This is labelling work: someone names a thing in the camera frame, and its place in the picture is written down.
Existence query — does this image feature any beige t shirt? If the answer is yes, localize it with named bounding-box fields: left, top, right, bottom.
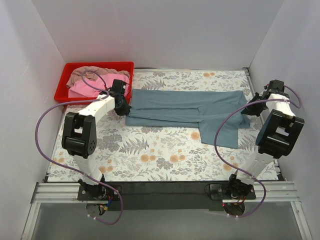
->
left=66, top=66, right=130, bottom=88

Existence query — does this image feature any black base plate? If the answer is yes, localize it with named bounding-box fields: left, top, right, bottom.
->
left=204, top=181, right=256, bottom=200
left=77, top=184, right=120, bottom=201

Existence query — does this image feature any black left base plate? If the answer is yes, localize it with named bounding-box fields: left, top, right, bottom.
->
left=77, top=184, right=120, bottom=201

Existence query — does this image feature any aluminium front frame rail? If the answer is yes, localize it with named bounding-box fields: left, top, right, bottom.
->
left=32, top=181, right=301, bottom=203

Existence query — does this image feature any pink t shirt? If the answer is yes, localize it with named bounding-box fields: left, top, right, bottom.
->
left=68, top=73, right=130, bottom=98

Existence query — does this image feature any blue-grey t shirt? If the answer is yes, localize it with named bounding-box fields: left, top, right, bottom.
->
left=125, top=89, right=251, bottom=149

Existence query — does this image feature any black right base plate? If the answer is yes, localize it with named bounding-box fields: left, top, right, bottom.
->
left=204, top=181, right=256, bottom=200

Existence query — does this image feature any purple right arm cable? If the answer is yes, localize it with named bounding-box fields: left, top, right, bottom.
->
left=214, top=84, right=302, bottom=219

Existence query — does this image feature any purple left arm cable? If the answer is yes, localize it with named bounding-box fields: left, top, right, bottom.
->
left=34, top=70, right=125, bottom=226

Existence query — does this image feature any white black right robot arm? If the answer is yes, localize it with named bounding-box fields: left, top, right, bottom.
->
left=225, top=79, right=305, bottom=199

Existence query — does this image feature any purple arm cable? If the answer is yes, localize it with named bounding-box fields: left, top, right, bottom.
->
left=34, top=70, right=125, bottom=226
left=214, top=84, right=302, bottom=219

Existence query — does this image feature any aluminium right side rail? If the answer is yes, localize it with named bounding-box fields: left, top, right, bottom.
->
left=241, top=66, right=286, bottom=181

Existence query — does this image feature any red plastic bin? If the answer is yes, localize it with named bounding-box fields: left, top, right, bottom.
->
left=54, top=61, right=134, bottom=103

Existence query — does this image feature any floral table mat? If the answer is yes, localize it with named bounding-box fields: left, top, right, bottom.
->
left=47, top=69, right=280, bottom=183

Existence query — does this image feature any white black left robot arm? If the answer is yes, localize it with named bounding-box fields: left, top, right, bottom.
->
left=61, top=79, right=131, bottom=200

